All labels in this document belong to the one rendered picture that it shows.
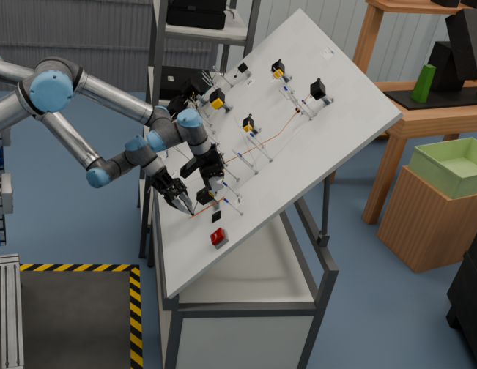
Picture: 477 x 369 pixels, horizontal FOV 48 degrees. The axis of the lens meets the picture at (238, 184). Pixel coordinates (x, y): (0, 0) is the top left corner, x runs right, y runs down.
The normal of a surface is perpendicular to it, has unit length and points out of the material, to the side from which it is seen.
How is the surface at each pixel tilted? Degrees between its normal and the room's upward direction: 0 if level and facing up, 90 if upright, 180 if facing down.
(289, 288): 0
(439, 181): 90
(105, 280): 0
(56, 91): 86
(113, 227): 0
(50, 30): 90
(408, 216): 90
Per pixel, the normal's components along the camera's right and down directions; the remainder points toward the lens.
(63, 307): 0.16, -0.84
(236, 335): 0.18, 0.55
